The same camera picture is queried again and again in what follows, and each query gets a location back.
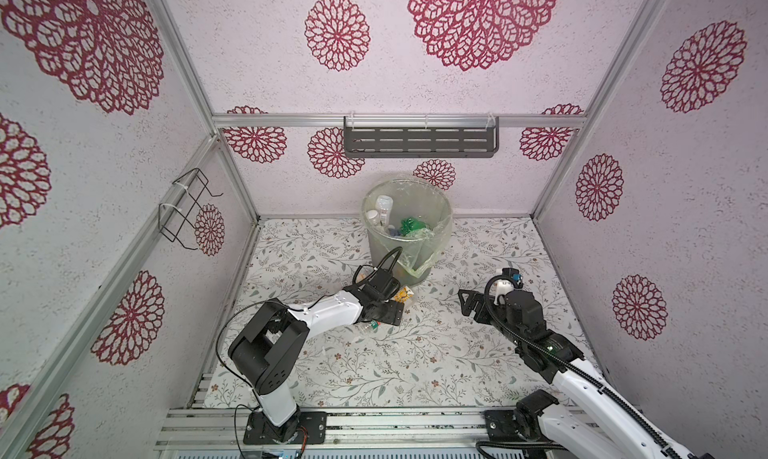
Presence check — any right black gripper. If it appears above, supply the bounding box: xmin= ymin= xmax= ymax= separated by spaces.
xmin=459 ymin=286 xmax=524 ymax=352

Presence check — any clear bottle sunflower label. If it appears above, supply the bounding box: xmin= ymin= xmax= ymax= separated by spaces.
xmin=360 ymin=286 xmax=414 ymax=329

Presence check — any green soda bottle yellow cap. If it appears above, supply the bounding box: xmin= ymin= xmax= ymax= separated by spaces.
xmin=399 ymin=217 xmax=430 ymax=237

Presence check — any clear bottle green white label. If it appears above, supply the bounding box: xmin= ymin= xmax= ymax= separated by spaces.
xmin=365 ymin=209 xmax=381 ymax=228

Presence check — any white bottle red cap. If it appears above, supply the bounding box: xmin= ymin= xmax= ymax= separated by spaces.
xmin=375 ymin=195 xmax=394 ymax=229

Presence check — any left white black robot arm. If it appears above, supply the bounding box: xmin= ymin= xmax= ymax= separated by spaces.
xmin=228 ymin=268 xmax=404 ymax=446

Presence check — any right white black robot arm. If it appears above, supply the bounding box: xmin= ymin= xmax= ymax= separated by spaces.
xmin=458 ymin=268 xmax=694 ymax=458

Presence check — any grey mesh waste bin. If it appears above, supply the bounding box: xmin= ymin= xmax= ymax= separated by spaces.
xmin=361 ymin=179 xmax=454 ymax=287

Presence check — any translucent green bin liner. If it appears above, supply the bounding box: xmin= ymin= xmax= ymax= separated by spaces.
xmin=361 ymin=175 xmax=455 ymax=280

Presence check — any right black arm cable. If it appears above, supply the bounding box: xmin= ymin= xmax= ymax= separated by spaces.
xmin=482 ymin=274 xmax=685 ymax=459

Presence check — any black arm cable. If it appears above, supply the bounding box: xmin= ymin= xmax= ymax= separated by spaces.
xmin=482 ymin=274 xmax=685 ymax=459
xmin=214 ymin=246 xmax=404 ymax=394

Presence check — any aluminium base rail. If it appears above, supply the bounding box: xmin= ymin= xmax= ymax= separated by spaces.
xmin=154 ymin=406 xmax=659 ymax=452

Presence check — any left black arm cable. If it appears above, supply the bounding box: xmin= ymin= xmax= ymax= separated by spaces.
xmin=214 ymin=246 xmax=404 ymax=394

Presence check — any grey slotted wall shelf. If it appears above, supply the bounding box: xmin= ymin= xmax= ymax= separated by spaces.
xmin=342 ymin=117 xmax=500 ymax=159

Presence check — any black wire wall rack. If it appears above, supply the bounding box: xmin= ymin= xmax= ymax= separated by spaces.
xmin=156 ymin=168 xmax=225 ymax=256

